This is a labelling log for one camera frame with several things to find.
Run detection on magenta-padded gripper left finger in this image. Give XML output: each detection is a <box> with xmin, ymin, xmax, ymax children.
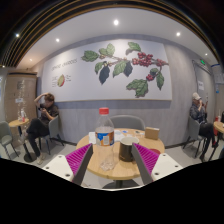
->
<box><xmin>42</xmin><ymin>143</ymin><xmax>95</xmax><ymax>186</ymax></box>

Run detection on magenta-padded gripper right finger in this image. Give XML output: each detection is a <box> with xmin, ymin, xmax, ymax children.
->
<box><xmin>130</xmin><ymin>142</ymin><xmax>184</xmax><ymax>186</ymax></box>

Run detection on clear red-capped drink bottle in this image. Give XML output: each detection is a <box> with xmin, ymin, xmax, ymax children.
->
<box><xmin>94</xmin><ymin>107</ymin><xmax>116</xmax><ymax>172</ymax></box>

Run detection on flat round red coaster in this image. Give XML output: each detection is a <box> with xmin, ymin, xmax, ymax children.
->
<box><xmin>149</xmin><ymin>148</ymin><xmax>162</xmax><ymax>156</ymax></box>

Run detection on dark brown mug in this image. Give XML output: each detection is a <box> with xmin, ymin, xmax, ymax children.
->
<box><xmin>118</xmin><ymin>135</ymin><xmax>140</xmax><ymax>163</ymax></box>

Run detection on small cardboard box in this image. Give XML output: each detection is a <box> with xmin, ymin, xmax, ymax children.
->
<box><xmin>144</xmin><ymin>126</ymin><xmax>161</xmax><ymax>141</ymax></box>

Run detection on white paper sheet grey print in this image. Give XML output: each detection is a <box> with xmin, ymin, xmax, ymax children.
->
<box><xmin>88</xmin><ymin>129</ymin><xmax>127</xmax><ymax>145</ymax></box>

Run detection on grey upholstered chair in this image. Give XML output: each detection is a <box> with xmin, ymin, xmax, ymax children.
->
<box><xmin>38</xmin><ymin>114</ymin><xmax>65</xmax><ymax>156</ymax></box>
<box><xmin>182</xmin><ymin>116</ymin><xmax>206</xmax><ymax>158</ymax></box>
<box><xmin>0</xmin><ymin>120</ymin><xmax>19</xmax><ymax>160</ymax></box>
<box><xmin>109</xmin><ymin>114</ymin><xmax>147</xmax><ymax>132</ymax></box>

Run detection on person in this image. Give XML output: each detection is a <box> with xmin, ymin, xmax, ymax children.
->
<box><xmin>189</xmin><ymin>92</ymin><xmax>219</xmax><ymax>163</ymax></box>
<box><xmin>18</xmin><ymin>92</ymin><xmax>60</xmax><ymax>165</ymax></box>

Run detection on small round wooden table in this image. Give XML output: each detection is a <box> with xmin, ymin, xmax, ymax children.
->
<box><xmin>213</xmin><ymin>120</ymin><xmax>224</xmax><ymax>158</ymax></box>
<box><xmin>8</xmin><ymin>118</ymin><xmax>36</xmax><ymax>163</ymax></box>

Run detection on recessed ceiling lights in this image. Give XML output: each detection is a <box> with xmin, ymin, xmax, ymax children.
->
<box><xmin>14</xmin><ymin>19</ymin><xmax>183</xmax><ymax>44</ymax></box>

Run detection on dark table pedestal base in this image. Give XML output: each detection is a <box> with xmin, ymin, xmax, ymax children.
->
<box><xmin>101</xmin><ymin>179</ymin><xmax>140</xmax><ymax>191</ymax></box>

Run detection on coffee plant wall mural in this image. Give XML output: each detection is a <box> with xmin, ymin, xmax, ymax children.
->
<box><xmin>40</xmin><ymin>39</ymin><xmax>173</xmax><ymax>103</ymax></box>

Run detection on white wall poster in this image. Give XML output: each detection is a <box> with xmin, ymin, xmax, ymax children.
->
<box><xmin>211</xmin><ymin>63</ymin><xmax>224</xmax><ymax>84</ymax></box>

